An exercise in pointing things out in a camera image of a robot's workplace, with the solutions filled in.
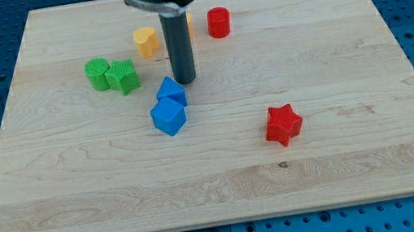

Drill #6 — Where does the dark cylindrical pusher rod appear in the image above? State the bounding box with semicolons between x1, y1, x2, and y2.
159;13;196;85

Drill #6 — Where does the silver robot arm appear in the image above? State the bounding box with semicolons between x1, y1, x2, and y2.
124;0;196;85

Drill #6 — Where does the yellow heart block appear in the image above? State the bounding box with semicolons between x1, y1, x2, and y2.
133;27;159;59

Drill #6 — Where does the yellow block behind rod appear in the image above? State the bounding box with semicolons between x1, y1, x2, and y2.
185;12;194;39

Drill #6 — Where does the red cylinder block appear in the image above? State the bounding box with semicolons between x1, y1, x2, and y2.
206;7;231;39

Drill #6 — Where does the blue triangular block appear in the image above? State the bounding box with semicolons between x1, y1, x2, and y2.
156;77;188;106

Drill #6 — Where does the green star block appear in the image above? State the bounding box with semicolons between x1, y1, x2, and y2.
105;59;141;95

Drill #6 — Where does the blue cube block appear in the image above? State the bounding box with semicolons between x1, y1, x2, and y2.
150;97;187;136

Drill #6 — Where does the green cylinder block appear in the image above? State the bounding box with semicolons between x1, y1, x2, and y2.
84;57;110;91

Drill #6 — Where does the red star block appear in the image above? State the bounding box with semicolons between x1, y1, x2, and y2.
265;104;303;147

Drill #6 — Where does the wooden board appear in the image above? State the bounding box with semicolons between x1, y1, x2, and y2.
0;0;414;232

